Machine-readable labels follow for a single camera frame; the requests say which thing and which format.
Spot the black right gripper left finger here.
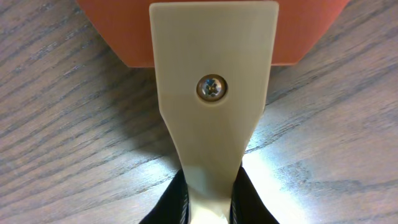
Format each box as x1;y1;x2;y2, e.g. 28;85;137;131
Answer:
139;169;189;224

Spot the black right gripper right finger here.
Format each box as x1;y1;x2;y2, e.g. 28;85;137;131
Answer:
229;167;279;224

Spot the orange scraper with beige handle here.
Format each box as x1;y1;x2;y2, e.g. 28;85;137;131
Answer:
78;0;346;223

